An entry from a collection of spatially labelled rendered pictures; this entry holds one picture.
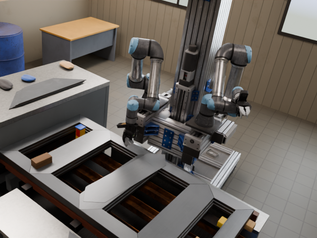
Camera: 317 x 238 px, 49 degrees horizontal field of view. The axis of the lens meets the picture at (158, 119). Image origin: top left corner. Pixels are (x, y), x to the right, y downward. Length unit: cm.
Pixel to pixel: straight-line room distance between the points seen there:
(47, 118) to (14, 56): 209
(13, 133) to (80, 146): 46
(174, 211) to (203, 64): 117
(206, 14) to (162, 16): 352
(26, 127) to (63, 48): 297
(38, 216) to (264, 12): 429
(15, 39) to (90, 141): 239
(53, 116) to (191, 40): 121
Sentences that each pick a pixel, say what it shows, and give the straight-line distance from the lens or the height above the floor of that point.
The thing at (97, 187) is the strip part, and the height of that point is 87.
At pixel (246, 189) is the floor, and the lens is 390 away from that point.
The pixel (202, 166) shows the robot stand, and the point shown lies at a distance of 367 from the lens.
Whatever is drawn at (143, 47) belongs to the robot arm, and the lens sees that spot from 243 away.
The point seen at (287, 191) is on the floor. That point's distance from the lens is 412.
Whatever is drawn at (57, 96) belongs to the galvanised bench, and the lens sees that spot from 284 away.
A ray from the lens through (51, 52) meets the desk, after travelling 573.
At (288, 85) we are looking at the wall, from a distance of 565.
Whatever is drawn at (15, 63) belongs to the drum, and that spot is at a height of 52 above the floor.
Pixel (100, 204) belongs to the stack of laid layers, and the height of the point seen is 87.
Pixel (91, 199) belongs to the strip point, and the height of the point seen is 87.
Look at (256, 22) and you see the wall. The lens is 555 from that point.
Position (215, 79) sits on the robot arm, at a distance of 239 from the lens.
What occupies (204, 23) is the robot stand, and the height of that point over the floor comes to 174.
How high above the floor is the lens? 236
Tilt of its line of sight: 30 degrees down
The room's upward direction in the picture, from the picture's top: 9 degrees clockwise
